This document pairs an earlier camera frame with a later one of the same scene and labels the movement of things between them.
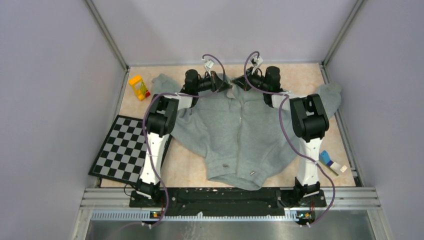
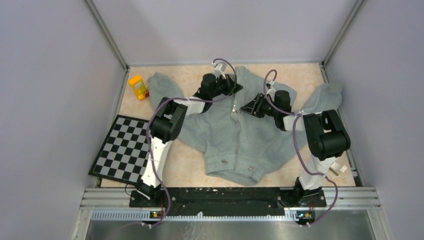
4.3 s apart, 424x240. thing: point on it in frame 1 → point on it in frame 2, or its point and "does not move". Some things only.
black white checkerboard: x=122 y=156 does not move
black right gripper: x=241 y=82 → x=254 y=107
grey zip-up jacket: x=245 y=142 does not move
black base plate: x=218 y=202 does not move
